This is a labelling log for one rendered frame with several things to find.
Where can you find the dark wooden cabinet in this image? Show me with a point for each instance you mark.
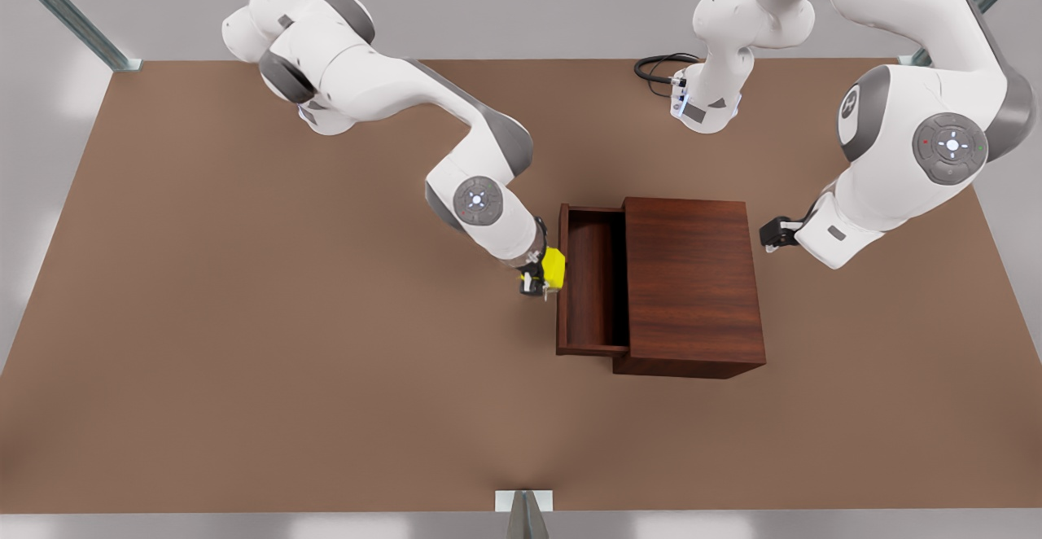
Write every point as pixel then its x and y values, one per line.
pixel 692 282

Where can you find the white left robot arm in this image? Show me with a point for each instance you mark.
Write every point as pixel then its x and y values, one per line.
pixel 912 164

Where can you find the small yellow block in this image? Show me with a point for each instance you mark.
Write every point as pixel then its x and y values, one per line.
pixel 555 267

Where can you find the dark wooden drawer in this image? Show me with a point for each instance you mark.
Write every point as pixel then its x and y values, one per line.
pixel 588 278

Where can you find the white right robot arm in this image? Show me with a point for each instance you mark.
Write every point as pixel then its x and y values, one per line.
pixel 383 87

